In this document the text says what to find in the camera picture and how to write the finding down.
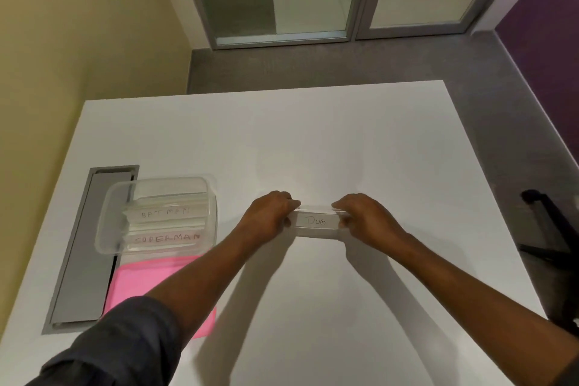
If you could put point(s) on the white labelled card divider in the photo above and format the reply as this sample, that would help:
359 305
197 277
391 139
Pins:
165 212
165 237

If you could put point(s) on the person's left forearm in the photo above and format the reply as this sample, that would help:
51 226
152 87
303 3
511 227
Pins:
149 309

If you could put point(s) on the person's right forearm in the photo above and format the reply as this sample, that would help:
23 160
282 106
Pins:
475 309

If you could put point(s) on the person's right fingers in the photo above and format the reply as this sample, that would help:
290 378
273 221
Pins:
346 205

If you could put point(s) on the person's left fingers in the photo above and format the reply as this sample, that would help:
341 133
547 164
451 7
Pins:
284 201

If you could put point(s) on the person's left hand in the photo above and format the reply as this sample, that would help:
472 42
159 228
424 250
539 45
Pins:
264 218

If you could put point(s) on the clear plastic storage tub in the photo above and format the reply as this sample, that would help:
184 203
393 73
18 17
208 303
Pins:
158 214

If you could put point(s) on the black office chair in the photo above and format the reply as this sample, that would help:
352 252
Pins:
552 245

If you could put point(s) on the pink paper sheet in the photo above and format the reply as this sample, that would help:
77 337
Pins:
144 277

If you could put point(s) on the clear labelled plastic box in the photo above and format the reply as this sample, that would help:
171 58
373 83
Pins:
316 221

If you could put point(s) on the person's right hand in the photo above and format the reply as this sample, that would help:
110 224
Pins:
368 220

